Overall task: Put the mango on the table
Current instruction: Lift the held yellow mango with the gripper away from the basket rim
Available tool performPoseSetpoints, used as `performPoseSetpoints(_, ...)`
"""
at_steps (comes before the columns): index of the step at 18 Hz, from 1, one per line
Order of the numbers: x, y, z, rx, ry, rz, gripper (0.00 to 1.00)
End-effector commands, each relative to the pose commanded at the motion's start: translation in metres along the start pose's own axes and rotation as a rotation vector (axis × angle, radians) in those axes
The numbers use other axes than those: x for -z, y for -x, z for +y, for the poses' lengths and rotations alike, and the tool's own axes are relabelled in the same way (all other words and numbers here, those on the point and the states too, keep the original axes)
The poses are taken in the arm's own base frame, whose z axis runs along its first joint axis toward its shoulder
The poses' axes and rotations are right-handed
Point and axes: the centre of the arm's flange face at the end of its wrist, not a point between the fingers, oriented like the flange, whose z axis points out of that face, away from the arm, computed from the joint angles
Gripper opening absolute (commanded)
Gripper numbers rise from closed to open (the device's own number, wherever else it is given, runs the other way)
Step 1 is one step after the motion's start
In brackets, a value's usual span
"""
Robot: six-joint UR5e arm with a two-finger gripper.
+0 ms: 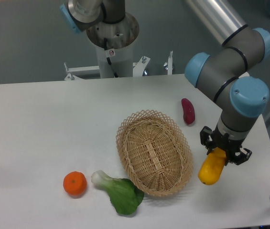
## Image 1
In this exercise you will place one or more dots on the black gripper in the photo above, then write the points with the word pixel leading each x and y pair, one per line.
pixel 235 153

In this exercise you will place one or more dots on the yellow mango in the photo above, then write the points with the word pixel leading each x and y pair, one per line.
pixel 212 167

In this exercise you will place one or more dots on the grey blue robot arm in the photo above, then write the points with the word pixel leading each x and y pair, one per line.
pixel 221 78

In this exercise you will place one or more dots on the purple sweet potato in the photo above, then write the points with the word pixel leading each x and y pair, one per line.
pixel 188 111

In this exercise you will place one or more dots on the woven wicker basket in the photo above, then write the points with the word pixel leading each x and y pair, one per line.
pixel 154 153

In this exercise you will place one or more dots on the green bok choy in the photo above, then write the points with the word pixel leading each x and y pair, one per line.
pixel 124 196

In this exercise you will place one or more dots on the orange tangerine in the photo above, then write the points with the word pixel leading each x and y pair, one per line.
pixel 75 183

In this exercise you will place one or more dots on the white metal frame bracket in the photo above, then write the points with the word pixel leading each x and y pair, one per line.
pixel 109 69

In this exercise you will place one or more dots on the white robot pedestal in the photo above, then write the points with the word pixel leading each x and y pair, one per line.
pixel 115 41

